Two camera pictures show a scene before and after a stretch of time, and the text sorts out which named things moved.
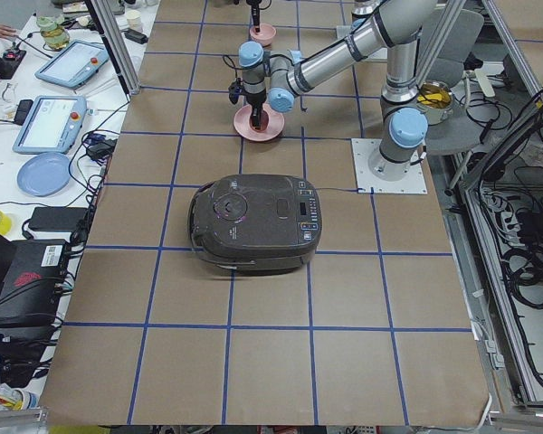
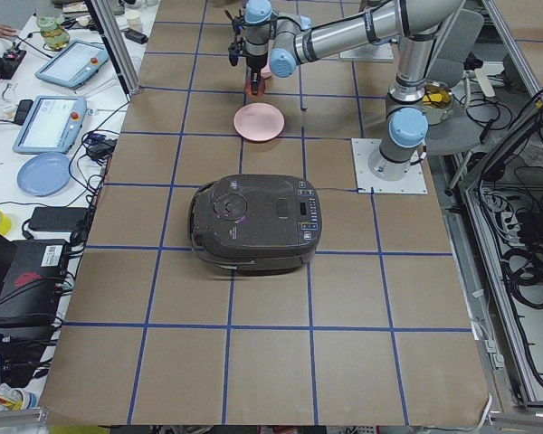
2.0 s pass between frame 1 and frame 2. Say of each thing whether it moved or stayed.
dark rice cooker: stayed
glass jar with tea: stayed
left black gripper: moved
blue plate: stayed
